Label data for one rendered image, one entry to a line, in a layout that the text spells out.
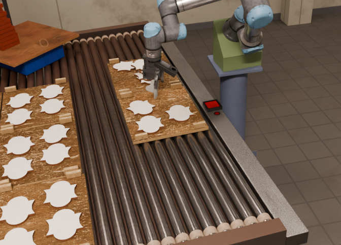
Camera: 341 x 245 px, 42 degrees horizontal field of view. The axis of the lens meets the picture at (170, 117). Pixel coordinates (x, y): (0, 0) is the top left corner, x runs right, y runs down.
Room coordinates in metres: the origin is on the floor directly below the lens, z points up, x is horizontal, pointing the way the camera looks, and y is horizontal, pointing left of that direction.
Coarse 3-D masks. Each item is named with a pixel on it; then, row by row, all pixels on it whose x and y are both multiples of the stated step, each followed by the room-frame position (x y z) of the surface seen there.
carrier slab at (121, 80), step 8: (112, 64) 2.37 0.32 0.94; (112, 72) 2.27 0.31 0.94; (120, 72) 2.27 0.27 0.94; (128, 72) 2.26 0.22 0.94; (136, 72) 2.25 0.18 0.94; (112, 80) 2.17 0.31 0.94; (120, 80) 2.17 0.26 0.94; (128, 80) 2.16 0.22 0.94; (136, 80) 2.15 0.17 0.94; (160, 80) 2.13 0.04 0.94; (168, 80) 2.13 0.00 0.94; (120, 88) 2.07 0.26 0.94; (136, 88) 2.06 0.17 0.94; (144, 88) 2.06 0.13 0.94; (160, 88) 2.04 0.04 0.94; (168, 88) 2.05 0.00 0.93
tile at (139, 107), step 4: (140, 100) 1.91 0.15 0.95; (132, 104) 1.88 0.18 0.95; (136, 104) 1.88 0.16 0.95; (140, 104) 1.87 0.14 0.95; (144, 104) 1.87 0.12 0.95; (148, 104) 1.87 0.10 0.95; (128, 108) 1.85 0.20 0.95; (132, 108) 1.84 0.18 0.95; (136, 108) 1.84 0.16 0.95; (140, 108) 1.84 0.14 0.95; (144, 108) 1.84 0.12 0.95; (148, 108) 1.83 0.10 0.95; (152, 108) 1.84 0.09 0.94; (132, 112) 1.82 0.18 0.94; (136, 112) 1.80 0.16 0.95; (140, 112) 1.80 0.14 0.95; (144, 112) 1.80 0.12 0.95; (148, 112) 1.80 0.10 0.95
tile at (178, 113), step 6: (174, 108) 1.82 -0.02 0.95; (180, 108) 1.81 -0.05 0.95; (186, 108) 1.81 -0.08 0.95; (168, 114) 1.77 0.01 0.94; (174, 114) 1.76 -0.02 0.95; (180, 114) 1.76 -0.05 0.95; (186, 114) 1.76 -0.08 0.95; (192, 114) 1.75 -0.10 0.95; (180, 120) 1.71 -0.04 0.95; (186, 120) 1.71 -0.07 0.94
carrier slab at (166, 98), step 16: (144, 96) 1.97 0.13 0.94; (160, 96) 1.96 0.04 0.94; (176, 96) 1.95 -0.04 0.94; (128, 112) 1.83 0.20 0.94; (160, 112) 1.81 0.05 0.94; (192, 112) 1.79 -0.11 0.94; (128, 128) 1.69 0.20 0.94; (160, 128) 1.67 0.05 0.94; (176, 128) 1.66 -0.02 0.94; (192, 128) 1.65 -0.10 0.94; (208, 128) 1.66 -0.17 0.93
